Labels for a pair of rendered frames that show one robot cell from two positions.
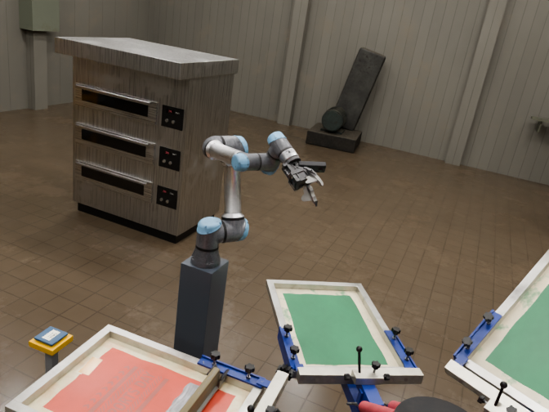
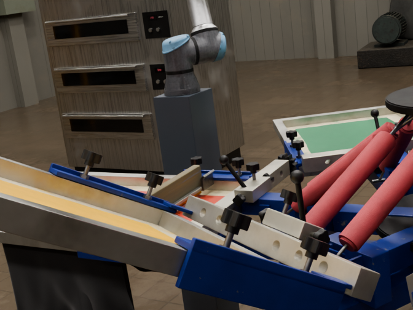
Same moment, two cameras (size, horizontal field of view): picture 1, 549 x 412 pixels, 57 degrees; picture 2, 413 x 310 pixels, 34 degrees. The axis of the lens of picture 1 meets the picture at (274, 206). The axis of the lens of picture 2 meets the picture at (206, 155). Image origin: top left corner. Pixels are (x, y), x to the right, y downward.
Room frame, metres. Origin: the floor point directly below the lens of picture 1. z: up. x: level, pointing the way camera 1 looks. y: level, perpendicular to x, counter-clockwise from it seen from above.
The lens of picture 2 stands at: (-0.40, -0.41, 1.65)
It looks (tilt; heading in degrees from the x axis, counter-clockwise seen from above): 15 degrees down; 13
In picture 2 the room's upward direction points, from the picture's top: 7 degrees counter-clockwise
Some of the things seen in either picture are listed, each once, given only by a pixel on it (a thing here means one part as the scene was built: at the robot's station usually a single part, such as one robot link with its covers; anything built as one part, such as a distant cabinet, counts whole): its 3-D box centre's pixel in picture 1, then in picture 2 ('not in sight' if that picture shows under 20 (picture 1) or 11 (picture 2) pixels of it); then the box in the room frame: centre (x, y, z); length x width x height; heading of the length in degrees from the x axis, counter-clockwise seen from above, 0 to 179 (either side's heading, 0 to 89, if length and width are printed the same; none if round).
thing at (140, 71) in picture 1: (146, 138); (136, 68); (5.29, 1.49, 0.94); 1.45 x 1.12 x 1.89; 70
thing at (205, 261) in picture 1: (206, 253); (180, 80); (2.29, 0.31, 1.25); 0.15 x 0.15 x 0.10
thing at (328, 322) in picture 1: (342, 327); (365, 122); (2.11, -0.42, 1.05); 1.08 x 0.61 x 0.23; 13
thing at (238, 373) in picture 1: (229, 376); (219, 182); (1.73, 0.07, 0.98); 0.30 x 0.05 x 0.07; 73
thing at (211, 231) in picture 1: (209, 232); (178, 52); (2.29, 0.30, 1.37); 0.13 x 0.12 x 0.14; 124
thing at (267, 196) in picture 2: not in sight; (272, 204); (1.37, -0.15, 1.02); 0.17 x 0.06 x 0.05; 73
